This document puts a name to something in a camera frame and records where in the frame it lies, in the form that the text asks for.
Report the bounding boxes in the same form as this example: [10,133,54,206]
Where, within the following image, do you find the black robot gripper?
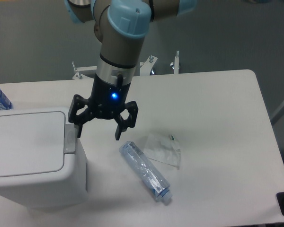
[68,74,139,140]

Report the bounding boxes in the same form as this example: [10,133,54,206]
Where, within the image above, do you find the white push-lid trash can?
[0,106,88,208]

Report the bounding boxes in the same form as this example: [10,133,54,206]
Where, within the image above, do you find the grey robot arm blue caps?
[64,0,197,140]

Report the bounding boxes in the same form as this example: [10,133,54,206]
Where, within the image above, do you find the crumpled clear plastic wrapper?
[143,133,181,170]

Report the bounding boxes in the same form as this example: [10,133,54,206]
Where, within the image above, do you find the empty clear plastic bottle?
[119,141,172,205]

